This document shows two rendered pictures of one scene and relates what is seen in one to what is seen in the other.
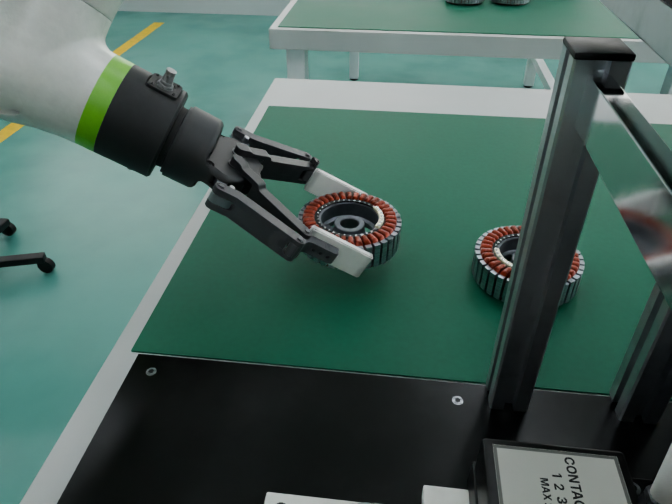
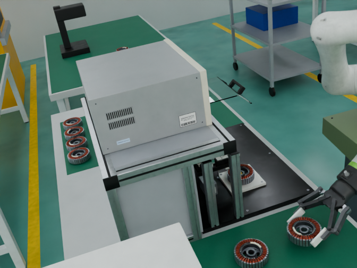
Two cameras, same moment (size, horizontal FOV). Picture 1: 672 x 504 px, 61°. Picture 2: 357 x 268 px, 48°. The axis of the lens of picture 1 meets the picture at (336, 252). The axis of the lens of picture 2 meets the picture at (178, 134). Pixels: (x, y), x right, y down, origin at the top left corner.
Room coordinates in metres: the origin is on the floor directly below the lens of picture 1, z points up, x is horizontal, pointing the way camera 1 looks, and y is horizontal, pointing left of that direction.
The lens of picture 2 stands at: (1.32, -0.70, 1.80)
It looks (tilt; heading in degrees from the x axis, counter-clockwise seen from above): 30 degrees down; 160
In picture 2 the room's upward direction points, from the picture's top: 9 degrees counter-clockwise
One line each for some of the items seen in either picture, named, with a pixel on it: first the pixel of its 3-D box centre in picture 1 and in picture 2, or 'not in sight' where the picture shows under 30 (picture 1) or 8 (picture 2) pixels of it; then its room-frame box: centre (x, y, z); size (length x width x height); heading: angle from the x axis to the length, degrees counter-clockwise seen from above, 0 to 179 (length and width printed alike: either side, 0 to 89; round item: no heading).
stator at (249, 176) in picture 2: not in sight; (240, 174); (0.14, -0.02, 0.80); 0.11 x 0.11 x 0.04
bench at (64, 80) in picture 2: not in sight; (113, 82); (-2.37, 0.08, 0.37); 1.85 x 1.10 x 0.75; 173
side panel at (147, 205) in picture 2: not in sight; (156, 214); (0.29, -0.44, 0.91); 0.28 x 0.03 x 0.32; 83
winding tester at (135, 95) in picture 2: not in sight; (139, 90); (-0.04, -0.32, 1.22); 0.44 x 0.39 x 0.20; 173
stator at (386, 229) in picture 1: (349, 228); (304, 231); (0.52, -0.01, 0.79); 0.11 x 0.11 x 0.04
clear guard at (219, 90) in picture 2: not in sight; (206, 97); (-0.16, 0.01, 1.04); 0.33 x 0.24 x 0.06; 83
